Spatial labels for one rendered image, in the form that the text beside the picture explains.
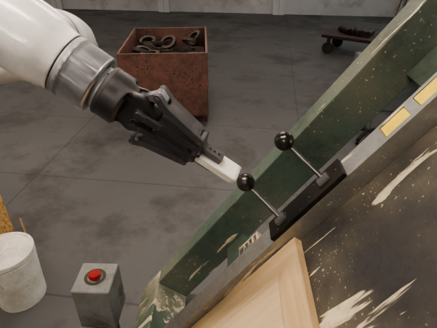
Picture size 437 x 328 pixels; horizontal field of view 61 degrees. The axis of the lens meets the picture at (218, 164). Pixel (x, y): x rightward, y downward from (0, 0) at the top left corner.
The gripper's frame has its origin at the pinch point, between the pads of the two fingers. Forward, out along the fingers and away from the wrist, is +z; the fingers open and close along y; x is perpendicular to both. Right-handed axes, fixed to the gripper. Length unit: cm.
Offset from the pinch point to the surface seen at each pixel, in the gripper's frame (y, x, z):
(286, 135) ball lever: 0.7, -15.4, 9.8
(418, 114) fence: -17.3, -16.7, 21.9
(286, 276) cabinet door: 12.1, 3.6, 23.7
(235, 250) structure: 44, -13, 26
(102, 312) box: 85, 8, 7
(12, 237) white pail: 194, -29, -45
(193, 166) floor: 230, -169, 37
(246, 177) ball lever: 11.8, -10.8, 9.3
